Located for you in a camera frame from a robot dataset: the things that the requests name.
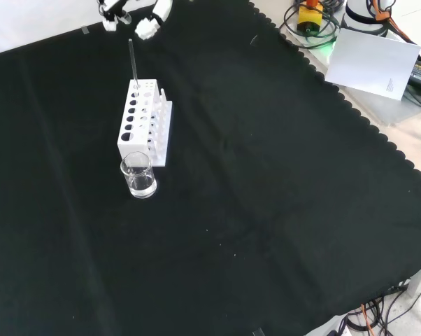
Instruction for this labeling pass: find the yellow stop button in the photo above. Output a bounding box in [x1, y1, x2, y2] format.
[297, 0, 325, 33]

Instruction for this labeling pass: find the black bench cloth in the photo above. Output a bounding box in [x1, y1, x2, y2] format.
[0, 0, 421, 336]

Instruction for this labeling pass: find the pale white board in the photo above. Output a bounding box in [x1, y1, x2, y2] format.
[324, 27, 421, 102]

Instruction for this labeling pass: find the green and black cable coil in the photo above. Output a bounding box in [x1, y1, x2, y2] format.
[283, 0, 341, 49]

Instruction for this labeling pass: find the orange floor cable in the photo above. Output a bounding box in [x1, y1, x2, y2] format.
[359, 302, 376, 336]

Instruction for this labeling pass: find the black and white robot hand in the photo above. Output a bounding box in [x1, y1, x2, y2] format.
[97, 0, 175, 41]

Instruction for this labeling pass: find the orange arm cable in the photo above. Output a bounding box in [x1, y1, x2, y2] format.
[373, 8, 416, 45]

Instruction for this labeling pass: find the white test tube rack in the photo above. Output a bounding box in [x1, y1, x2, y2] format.
[116, 78, 174, 167]

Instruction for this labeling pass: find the small clear glass beaker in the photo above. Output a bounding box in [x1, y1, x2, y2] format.
[119, 150, 158, 200]

